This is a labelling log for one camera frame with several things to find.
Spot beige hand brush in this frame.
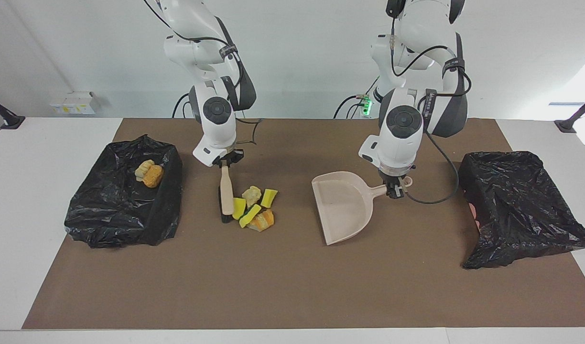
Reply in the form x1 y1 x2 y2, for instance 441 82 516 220
218 160 236 224

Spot pale beige sponge chunk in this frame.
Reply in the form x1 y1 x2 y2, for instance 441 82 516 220
241 186 263 208

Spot beige plastic dustpan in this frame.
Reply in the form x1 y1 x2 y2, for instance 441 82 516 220
311 171 413 246

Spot orange brown sponge chunk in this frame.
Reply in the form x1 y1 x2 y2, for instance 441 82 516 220
143 165 164 189

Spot pale orange sponge chunk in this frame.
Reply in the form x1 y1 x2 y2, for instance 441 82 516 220
134 160 155 182

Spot torn black bag lined bin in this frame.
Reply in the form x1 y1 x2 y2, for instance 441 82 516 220
455 151 585 269

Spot brown table mat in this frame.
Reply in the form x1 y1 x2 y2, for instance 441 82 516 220
22 118 585 330

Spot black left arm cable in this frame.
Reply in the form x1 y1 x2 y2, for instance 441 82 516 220
390 29 472 205

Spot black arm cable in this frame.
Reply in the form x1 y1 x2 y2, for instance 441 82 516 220
143 0 263 145
390 29 472 205

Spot black right base cable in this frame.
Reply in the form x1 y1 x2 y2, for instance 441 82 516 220
172 92 192 118

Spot black base cable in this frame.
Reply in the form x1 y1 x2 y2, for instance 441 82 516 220
172 92 192 118
333 76 380 119

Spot black left base cable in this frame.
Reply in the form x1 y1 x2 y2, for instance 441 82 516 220
333 76 380 119

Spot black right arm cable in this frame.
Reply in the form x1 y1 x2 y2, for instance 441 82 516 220
143 0 263 145

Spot white wall socket boxes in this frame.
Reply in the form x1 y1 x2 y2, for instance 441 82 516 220
50 92 96 115

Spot black camera stand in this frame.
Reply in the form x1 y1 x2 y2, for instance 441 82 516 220
0 92 26 130
554 93 585 133

